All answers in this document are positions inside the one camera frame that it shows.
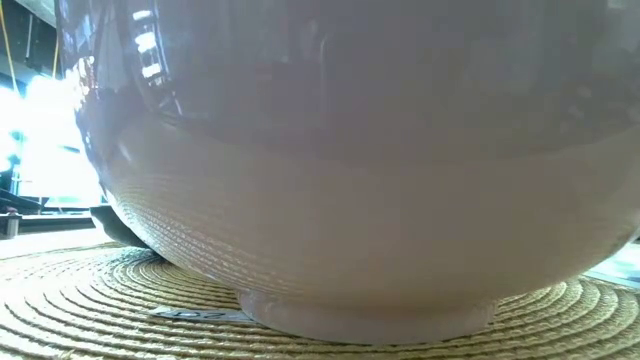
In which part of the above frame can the large white ceramic bowl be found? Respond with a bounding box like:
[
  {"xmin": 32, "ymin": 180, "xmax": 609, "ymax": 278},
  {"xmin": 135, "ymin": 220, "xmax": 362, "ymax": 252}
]
[{"xmin": 52, "ymin": 0, "xmax": 640, "ymax": 346}]

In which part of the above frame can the white printed label sticker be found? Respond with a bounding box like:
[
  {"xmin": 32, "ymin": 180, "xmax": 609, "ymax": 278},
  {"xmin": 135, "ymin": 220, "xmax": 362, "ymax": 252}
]
[{"xmin": 149, "ymin": 305, "xmax": 256, "ymax": 324}]

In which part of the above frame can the round woven straw placemat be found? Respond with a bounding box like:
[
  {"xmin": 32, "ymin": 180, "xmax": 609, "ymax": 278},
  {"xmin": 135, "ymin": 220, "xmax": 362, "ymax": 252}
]
[{"xmin": 0, "ymin": 242, "xmax": 640, "ymax": 360}]

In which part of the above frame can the yellow hanging cable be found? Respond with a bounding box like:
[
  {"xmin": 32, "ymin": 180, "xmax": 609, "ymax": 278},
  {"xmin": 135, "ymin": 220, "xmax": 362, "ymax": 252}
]
[{"xmin": 0, "ymin": 0, "xmax": 21, "ymax": 96}]

